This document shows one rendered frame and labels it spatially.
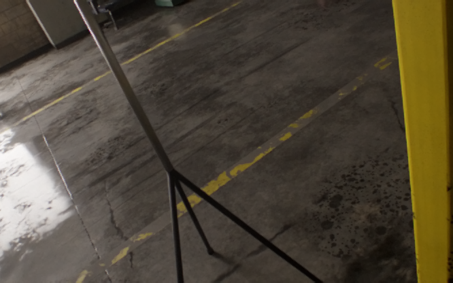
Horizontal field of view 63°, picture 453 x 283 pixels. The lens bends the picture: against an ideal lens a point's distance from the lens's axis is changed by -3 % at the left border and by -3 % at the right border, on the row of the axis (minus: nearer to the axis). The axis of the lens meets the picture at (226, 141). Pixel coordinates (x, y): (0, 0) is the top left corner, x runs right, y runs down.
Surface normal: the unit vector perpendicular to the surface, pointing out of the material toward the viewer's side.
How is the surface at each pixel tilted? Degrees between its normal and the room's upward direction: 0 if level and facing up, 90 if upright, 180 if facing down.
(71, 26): 90
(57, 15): 90
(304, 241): 0
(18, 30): 90
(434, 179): 90
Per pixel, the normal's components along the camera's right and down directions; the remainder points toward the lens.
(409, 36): -0.79, 0.53
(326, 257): -0.33, -0.79
